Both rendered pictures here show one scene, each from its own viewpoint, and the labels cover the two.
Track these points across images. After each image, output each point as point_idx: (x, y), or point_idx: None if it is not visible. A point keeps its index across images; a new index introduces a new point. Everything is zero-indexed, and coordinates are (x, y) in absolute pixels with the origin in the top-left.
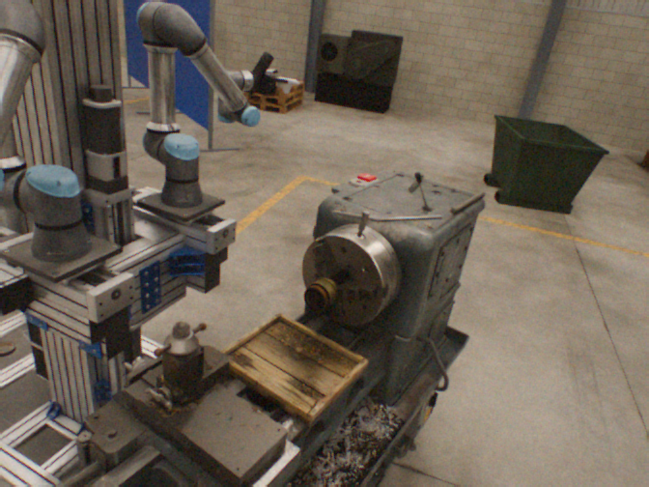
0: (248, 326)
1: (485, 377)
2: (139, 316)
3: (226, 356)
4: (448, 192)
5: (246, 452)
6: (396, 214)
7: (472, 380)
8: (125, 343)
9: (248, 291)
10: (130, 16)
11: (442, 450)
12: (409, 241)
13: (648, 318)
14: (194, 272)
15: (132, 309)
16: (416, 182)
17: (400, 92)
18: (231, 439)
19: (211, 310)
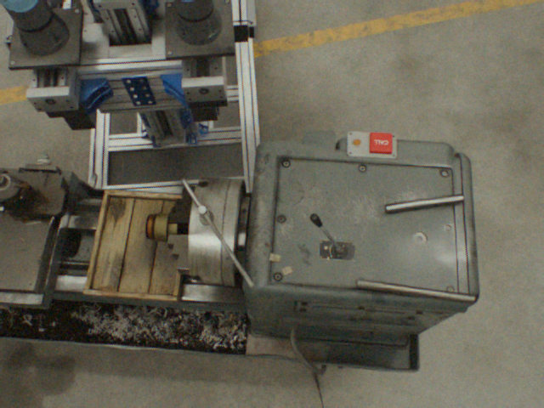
0: None
1: (512, 406)
2: (131, 105)
3: (60, 209)
4: (439, 253)
5: (1, 278)
6: (284, 228)
7: (493, 393)
8: (88, 126)
9: (428, 95)
10: None
11: (358, 393)
12: (246, 266)
13: None
14: (182, 101)
15: (120, 99)
16: (416, 204)
17: None
18: (7, 262)
19: (367, 91)
